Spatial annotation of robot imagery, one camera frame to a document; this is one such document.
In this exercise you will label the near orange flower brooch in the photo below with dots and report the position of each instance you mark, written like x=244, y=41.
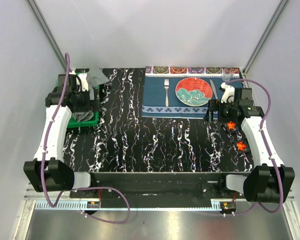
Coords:
x=242, y=146

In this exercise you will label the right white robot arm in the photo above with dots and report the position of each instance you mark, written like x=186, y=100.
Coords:
x=270, y=180

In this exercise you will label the blue patterned placemat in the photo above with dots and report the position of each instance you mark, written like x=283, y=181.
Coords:
x=153, y=103

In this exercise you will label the grey button shirt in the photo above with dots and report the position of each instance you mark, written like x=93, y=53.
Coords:
x=96, y=77

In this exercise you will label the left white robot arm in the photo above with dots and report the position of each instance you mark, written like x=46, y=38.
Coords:
x=48, y=171

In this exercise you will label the clear drinking glass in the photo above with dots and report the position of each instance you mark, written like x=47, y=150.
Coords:
x=228, y=73

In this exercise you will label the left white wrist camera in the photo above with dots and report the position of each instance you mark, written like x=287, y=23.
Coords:
x=81, y=79

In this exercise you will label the green plastic bin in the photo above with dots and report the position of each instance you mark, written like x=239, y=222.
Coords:
x=84, y=118

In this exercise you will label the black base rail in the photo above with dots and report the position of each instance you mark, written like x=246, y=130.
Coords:
x=196, y=184

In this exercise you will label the silver fork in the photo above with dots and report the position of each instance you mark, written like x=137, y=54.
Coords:
x=166, y=87

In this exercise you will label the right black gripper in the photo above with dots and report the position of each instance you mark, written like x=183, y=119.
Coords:
x=215, y=105

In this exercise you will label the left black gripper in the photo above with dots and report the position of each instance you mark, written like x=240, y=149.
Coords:
x=90, y=105

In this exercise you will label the far orange flower brooch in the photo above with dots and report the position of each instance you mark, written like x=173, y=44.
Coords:
x=231, y=126

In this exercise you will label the red and teal plate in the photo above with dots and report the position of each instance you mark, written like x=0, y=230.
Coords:
x=193, y=91

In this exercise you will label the silver knife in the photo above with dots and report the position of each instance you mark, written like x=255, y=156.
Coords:
x=213, y=89

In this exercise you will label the orange flower brooch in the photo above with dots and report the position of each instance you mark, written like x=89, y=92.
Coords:
x=242, y=146
x=231, y=126

